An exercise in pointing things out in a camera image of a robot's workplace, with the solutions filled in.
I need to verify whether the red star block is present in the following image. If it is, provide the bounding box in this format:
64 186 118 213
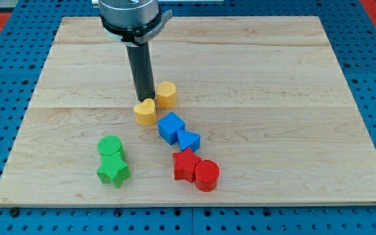
172 147 202 183

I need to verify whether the green star block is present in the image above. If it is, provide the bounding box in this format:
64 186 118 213
97 152 131 188

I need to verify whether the blue cube block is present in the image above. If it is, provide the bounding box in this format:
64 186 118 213
157 112 185 145

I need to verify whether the blue triangle block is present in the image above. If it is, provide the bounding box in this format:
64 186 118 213
177 130 200 152

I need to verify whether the yellow hexagon block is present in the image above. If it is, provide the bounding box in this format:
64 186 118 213
156 81 178 108

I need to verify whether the yellow heart block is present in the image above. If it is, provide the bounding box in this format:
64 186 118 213
133 98 157 126

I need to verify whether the red cylinder block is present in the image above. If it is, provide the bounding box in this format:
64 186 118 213
195 160 220 192

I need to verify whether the light wooden board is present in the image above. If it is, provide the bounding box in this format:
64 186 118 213
0 16 376 208

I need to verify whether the black cylindrical pointer tool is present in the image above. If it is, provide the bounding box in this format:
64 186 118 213
126 43 155 102

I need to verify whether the green cylinder block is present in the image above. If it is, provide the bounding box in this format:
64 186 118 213
97 135 125 160

